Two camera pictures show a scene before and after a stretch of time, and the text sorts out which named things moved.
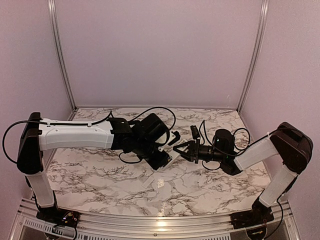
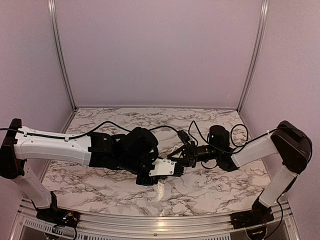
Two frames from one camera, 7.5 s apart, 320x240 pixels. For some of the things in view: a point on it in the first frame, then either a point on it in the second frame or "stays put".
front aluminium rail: x=30 y=225 stays put
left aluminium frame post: x=52 y=8 stays put
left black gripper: x=162 y=160 to x=141 y=181
